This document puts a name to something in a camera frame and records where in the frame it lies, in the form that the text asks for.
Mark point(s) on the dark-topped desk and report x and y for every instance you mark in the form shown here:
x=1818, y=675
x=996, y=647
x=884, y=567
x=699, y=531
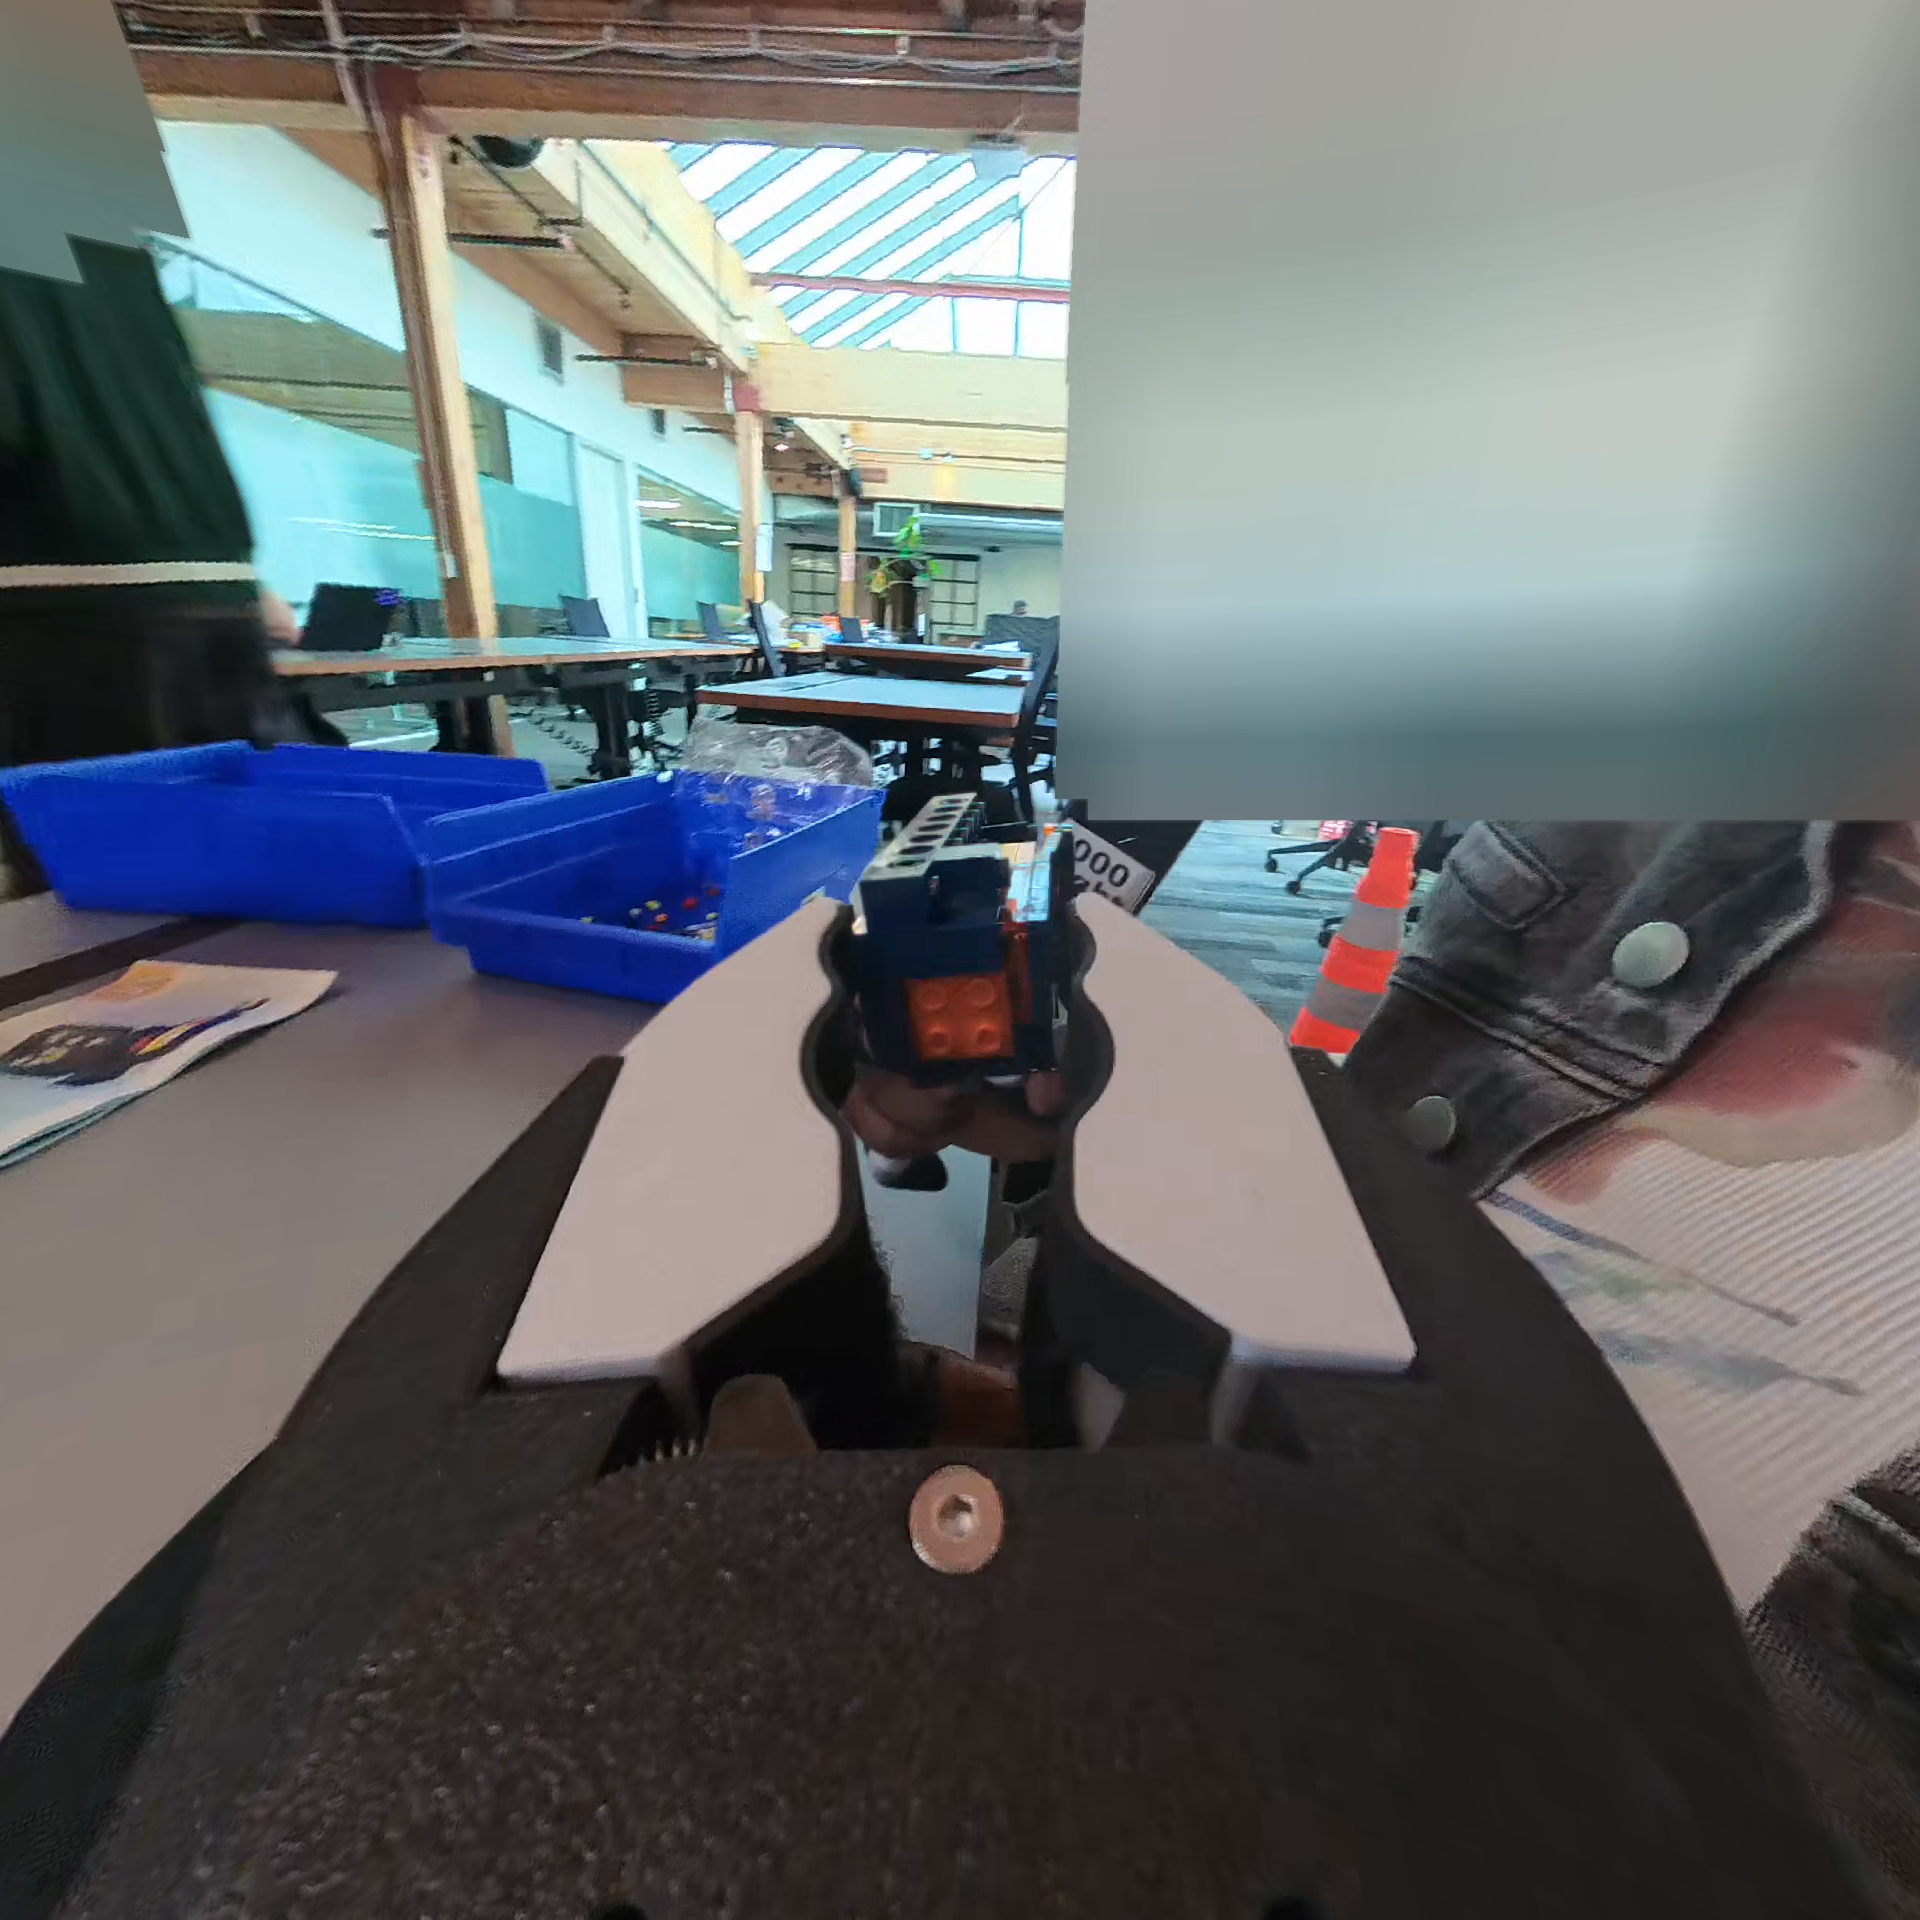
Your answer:
x=869, y=697

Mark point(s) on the black dome camera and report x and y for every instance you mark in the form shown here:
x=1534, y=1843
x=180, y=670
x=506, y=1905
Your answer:
x=508, y=150

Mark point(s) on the long wooden desk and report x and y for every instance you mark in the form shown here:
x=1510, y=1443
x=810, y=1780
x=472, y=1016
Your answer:
x=525, y=653

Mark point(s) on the person's grey denim jacket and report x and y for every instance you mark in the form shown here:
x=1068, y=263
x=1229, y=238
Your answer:
x=1531, y=990

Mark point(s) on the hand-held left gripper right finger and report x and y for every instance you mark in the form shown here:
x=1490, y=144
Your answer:
x=1230, y=1184

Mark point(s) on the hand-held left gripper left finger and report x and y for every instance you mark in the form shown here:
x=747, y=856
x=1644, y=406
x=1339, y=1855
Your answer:
x=692, y=1184

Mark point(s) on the thick white instruction booklet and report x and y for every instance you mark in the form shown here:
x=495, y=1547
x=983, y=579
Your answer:
x=135, y=1037

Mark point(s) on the blue storage bin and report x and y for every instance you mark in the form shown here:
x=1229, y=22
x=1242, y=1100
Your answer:
x=224, y=856
x=570, y=945

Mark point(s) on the blue brick model with base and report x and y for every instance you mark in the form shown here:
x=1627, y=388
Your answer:
x=962, y=1020

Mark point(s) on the orange traffic cone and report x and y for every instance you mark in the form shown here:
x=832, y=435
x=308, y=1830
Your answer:
x=1358, y=960

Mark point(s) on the person's white printed shirt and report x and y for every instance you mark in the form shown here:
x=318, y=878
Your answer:
x=1724, y=1276

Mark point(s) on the clear plastic bag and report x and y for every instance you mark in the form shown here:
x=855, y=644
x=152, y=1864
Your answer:
x=781, y=757

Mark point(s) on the person's right hand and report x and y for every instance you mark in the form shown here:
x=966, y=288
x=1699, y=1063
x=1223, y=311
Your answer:
x=932, y=1119

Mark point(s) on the wooden post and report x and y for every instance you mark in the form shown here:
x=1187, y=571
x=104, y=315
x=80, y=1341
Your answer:
x=443, y=451

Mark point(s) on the potted green plant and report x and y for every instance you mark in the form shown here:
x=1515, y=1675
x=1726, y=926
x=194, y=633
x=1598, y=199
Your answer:
x=907, y=564

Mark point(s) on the black laptop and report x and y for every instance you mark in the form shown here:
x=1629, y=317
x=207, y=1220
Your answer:
x=348, y=619

